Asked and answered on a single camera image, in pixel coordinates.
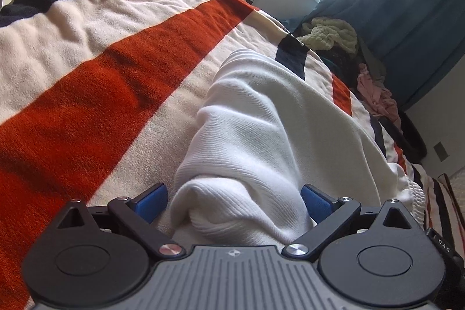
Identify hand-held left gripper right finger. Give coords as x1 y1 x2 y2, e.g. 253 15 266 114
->
282 184 415 258

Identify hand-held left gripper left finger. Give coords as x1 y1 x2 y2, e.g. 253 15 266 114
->
58 183 186 259

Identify cream sweatpants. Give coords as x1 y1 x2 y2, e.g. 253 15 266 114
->
169 49 425 249

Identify striped pillow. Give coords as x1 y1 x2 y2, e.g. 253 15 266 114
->
434 174 465 252

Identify pink garment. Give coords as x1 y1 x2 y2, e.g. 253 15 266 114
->
356 63 402 129

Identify dark patterned garment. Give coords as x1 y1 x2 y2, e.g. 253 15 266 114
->
320 49 360 85

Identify striped blanket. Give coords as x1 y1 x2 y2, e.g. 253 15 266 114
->
0 0 437 310

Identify olive garment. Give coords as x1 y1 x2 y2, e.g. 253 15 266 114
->
358 41 387 78

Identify yellow knit blanket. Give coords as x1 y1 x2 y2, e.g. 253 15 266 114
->
301 17 360 54

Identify teal curtain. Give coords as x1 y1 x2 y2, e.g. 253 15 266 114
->
291 0 465 112

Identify dark wall switch panel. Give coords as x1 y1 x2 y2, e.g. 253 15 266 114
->
433 141 450 162

